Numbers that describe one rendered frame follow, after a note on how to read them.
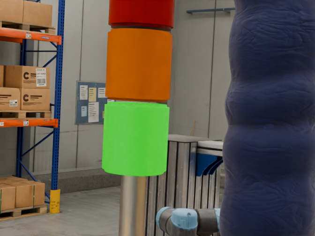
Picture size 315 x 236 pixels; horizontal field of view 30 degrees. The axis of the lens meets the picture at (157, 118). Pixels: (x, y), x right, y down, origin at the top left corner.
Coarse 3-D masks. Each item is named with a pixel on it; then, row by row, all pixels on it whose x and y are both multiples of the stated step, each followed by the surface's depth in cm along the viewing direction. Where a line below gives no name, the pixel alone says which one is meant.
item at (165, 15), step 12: (120, 0) 43; (132, 0) 42; (144, 0) 42; (156, 0) 43; (168, 0) 43; (120, 12) 43; (132, 12) 42; (144, 12) 42; (156, 12) 43; (168, 12) 44; (108, 24) 45; (120, 24) 43; (132, 24) 43; (144, 24) 43; (156, 24) 43; (168, 24) 44
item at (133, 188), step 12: (132, 180) 45; (144, 180) 45; (120, 192) 45; (132, 192) 45; (144, 192) 45; (120, 204) 45; (132, 204) 45; (144, 204) 45; (120, 216) 45; (132, 216) 45; (120, 228) 45; (132, 228) 45
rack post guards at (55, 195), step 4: (52, 192) 993; (56, 192) 997; (52, 196) 993; (56, 196) 997; (52, 200) 994; (56, 200) 998; (52, 204) 994; (56, 204) 999; (52, 208) 995; (56, 208) 999; (52, 212) 995; (56, 212) 1000; (60, 212) 1008
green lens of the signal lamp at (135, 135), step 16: (112, 112) 44; (128, 112) 43; (144, 112) 43; (160, 112) 44; (112, 128) 44; (128, 128) 43; (144, 128) 43; (160, 128) 44; (112, 144) 44; (128, 144) 43; (144, 144) 43; (160, 144) 44; (112, 160) 44; (128, 160) 43; (144, 160) 43; (160, 160) 44
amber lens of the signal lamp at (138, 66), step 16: (112, 32) 44; (128, 32) 43; (144, 32) 43; (160, 32) 43; (112, 48) 44; (128, 48) 43; (144, 48) 43; (160, 48) 43; (112, 64) 44; (128, 64) 43; (144, 64) 43; (160, 64) 43; (112, 80) 44; (128, 80) 43; (144, 80) 43; (160, 80) 43; (112, 96) 44; (128, 96) 43; (144, 96) 43; (160, 96) 44
